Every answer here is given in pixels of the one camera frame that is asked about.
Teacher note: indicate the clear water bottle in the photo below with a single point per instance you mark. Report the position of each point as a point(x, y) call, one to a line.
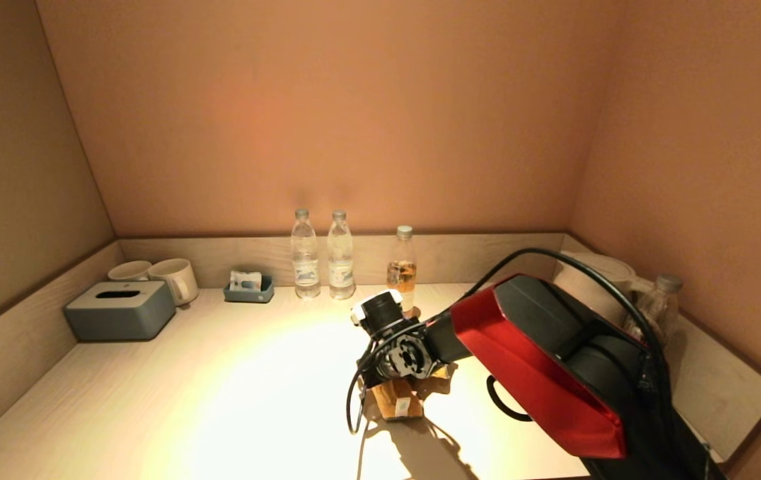
point(305, 266)
point(341, 266)

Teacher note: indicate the wooden desk rim panel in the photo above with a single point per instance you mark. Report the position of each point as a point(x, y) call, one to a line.
point(13, 346)

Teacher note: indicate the white sachet packet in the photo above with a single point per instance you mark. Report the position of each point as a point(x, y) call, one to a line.
point(245, 280)

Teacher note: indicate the cream electric kettle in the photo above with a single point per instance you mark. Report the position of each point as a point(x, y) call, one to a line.
point(597, 280)

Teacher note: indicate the dark drink bottle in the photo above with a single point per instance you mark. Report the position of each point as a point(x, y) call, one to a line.
point(657, 306)

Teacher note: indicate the orange fluffy cleaning cloth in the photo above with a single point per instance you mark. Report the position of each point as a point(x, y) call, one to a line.
point(393, 400)

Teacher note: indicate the grey-blue tissue box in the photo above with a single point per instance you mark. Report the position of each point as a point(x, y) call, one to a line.
point(120, 313)

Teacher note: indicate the black and white wrist camera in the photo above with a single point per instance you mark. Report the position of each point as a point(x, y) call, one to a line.
point(380, 310)

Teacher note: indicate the amber tea bottle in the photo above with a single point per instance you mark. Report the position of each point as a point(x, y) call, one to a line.
point(402, 273)

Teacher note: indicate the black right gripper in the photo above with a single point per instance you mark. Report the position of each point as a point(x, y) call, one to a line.
point(407, 356)

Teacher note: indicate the small blue tray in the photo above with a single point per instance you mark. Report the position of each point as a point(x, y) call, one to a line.
point(249, 294)

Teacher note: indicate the red and black right robot arm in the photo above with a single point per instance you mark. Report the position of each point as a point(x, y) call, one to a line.
point(540, 360)

